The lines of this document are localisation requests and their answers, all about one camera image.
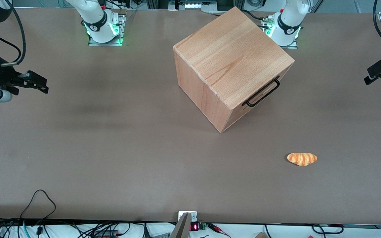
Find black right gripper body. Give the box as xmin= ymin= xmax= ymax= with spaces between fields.
xmin=0 ymin=55 xmax=29 ymax=97

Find black metal drawer handle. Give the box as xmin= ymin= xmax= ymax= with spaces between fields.
xmin=245 ymin=77 xmax=281 ymax=108

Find wooden drawer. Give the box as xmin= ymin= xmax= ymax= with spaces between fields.
xmin=229 ymin=62 xmax=295 ymax=124

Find wooden drawer cabinet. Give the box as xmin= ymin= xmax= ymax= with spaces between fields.
xmin=173 ymin=6 xmax=295 ymax=134

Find orange striped bread roll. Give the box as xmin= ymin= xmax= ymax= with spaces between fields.
xmin=287 ymin=152 xmax=318 ymax=166

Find orange black power adapter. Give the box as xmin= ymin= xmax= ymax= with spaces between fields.
xmin=93 ymin=231 xmax=119 ymax=238

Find white lit device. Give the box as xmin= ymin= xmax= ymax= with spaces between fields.
xmin=176 ymin=0 xmax=218 ymax=10

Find grey slanted bar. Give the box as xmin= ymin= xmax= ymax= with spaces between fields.
xmin=170 ymin=213 xmax=191 ymax=238

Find red and black clip lead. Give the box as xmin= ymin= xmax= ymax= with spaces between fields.
xmin=207 ymin=223 xmax=232 ymax=238

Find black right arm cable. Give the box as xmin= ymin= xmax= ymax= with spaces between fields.
xmin=0 ymin=0 xmax=26 ymax=66

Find thin black looped cable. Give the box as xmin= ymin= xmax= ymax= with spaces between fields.
xmin=20 ymin=189 xmax=57 ymax=220

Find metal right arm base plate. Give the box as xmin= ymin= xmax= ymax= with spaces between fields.
xmin=88 ymin=10 xmax=127 ymax=47

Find black coiled cable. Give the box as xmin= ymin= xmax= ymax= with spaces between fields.
xmin=311 ymin=224 xmax=345 ymax=235

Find small metal bracket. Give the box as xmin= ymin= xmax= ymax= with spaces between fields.
xmin=178 ymin=211 xmax=197 ymax=222

